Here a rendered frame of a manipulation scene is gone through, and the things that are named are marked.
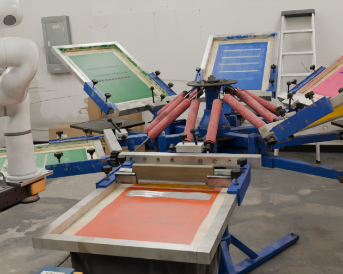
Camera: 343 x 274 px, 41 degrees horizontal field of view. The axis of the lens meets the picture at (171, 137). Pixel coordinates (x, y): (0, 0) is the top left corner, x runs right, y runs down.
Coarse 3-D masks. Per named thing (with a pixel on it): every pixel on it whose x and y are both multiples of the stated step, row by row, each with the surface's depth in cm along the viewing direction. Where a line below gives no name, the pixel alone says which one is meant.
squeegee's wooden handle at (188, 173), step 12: (132, 168) 198; (144, 168) 196; (156, 168) 194; (168, 168) 193; (180, 168) 191; (192, 168) 190; (204, 168) 188; (180, 180) 192; (192, 180) 191; (204, 180) 189
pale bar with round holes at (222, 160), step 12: (132, 156) 222; (144, 156) 220; (156, 156) 218; (168, 156) 216; (180, 156) 215; (192, 156) 213; (204, 156) 211; (216, 156) 210; (228, 156) 208; (240, 156) 207; (252, 156) 206
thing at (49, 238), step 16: (96, 192) 186; (80, 208) 171; (224, 208) 162; (64, 224) 160; (224, 224) 152; (32, 240) 148; (48, 240) 146; (64, 240) 144; (80, 240) 143; (96, 240) 143; (112, 240) 142; (128, 240) 141; (208, 240) 138; (128, 256) 139; (144, 256) 137; (160, 256) 135; (176, 256) 134; (192, 256) 132; (208, 256) 131
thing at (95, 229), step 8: (120, 200) 186; (128, 200) 185; (136, 200) 185; (144, 200) 184; (152, 200) 184; (160, 200) 183; (104, 208) 178; (112, 208) 178; (96, 216) 171; (104, 216) 170; (88, 224) 164; (96, 224) 164; (80, 232) 158; (88, 232) 157; (96, 232) 157; (104, 232) 157; (112, 232) 156; (120, 232) 156; (128, 232) 155
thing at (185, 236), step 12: (204, 192) 189; (216, 192) 188; (168, 204) 178; (180, 204) 177; (192, 204) 176; (204, 204) 176; (192, 216) 165; (204, 216) 164; (144, 228) 158; (156, 228) 157; (192, 228) 155; (144, 240) 148; (156, 240) 148; (168, 240) 147; (180, 240) 147; (192, 240) 146
